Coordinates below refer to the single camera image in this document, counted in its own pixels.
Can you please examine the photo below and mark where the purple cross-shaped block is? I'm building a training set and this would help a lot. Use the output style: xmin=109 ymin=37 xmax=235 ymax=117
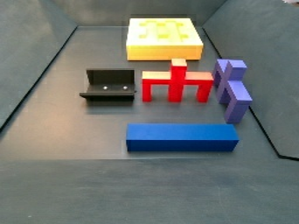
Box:
xmin=213 ymin=59 xmax=253 ymax=123

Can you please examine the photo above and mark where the red cross-shaped block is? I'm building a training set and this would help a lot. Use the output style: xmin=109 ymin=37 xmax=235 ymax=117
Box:
xmin=142 ymin=59 xmax=214 ymax=102

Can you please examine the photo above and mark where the blue rectangular bar block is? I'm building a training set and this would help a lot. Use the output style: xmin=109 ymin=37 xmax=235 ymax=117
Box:
xmin=126 ymin=123 xmax=239 ymax=152

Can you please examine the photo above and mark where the yellow puzzle board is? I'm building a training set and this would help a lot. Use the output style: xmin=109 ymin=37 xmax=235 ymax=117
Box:
xmin=126 ymin=18 xmax=203 ymax=60

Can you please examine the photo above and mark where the black angled holder bracket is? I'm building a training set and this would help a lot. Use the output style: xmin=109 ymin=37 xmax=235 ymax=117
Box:
xmin=79 ymin=68 xmax=137 ymax=101

